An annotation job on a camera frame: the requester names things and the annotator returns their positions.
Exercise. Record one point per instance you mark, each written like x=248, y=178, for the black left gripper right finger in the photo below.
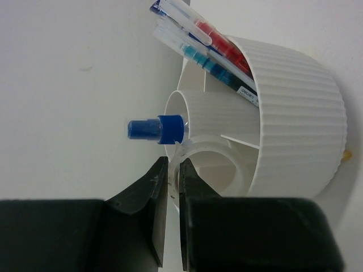
x=250, y=233

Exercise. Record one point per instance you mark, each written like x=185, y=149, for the white round desk organizer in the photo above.
x=293, y=141

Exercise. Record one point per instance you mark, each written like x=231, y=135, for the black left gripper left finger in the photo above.
x=123, y=233

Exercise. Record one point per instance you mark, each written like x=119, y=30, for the red pen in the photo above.
x=231, y=52

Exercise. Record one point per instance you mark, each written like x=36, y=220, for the teal blue pen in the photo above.
x=216, y=65

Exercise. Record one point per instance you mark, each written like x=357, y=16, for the clear blue gel pen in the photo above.
x=165, y=129

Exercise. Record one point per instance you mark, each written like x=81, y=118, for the blue ballpoint pen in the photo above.
x=184, y=31

